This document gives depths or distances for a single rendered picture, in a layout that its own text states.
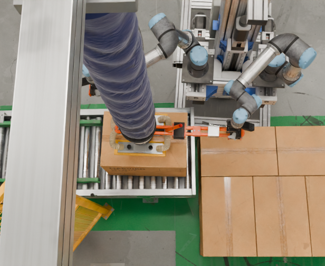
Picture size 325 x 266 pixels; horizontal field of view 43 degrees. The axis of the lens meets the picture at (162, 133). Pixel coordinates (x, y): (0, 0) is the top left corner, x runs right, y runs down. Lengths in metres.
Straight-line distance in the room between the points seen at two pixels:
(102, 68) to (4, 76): 3.00
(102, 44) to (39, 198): 0.68
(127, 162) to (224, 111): 1.22
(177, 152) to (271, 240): 0.99
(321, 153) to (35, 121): 2.88
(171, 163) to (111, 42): 1.65
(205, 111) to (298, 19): 1.41
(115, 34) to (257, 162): 2.22
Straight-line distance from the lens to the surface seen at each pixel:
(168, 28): 2.40
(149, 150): 2.67
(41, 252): 0.72
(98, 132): 3.37
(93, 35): 1.27
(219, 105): 3.73
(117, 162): 2.87
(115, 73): 1.50
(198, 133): 2.57
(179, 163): 2.83
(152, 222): 3.75
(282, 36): 2.41
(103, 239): 3.80
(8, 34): 4.61
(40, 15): 0.84
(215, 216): 3.21
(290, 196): 3.31
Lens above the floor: 3.74
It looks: 75 degrees down
